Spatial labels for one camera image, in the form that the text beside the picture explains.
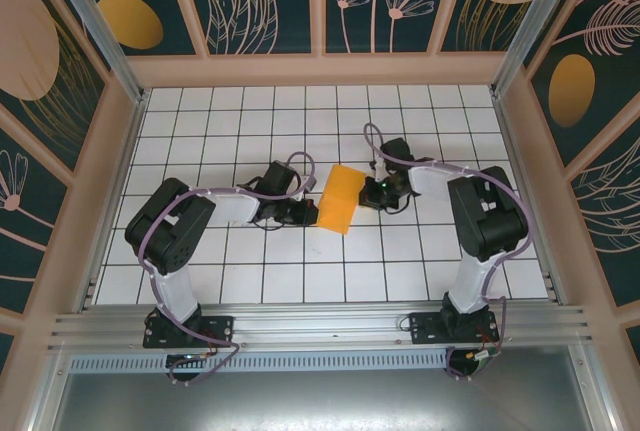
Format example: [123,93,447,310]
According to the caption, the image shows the orange square paper sheet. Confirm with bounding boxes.
[315,163,366,236]

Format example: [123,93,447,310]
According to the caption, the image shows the grey metal sheet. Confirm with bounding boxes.
[29,345,616,431]

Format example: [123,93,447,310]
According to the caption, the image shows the small green circuit board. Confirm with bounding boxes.
[469,347,502,366]

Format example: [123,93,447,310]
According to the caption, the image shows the aluminium mounting rail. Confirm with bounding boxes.
[47,302,596,352]

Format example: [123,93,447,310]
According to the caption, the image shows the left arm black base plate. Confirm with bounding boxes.
[142,314,236,350]

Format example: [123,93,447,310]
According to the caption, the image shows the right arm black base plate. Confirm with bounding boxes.
[408,311,500,347]

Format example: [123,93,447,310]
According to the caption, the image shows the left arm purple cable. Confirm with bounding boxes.
[139,151,316,386]

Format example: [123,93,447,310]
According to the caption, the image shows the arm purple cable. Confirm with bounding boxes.
[139,151,316,386]
[363,123,536,382]

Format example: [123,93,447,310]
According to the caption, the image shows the slotted grey cable duct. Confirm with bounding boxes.
[67,348,451,373]

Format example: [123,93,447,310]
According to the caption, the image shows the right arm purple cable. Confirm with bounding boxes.
[363,123,536,382]

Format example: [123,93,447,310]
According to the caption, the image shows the aluminium side rail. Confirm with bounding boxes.
[489,85,569,305]
[78,88,152,313]

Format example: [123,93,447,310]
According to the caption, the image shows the aluminium frame post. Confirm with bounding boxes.
[39,0,151,105]
[489,0,586,98]

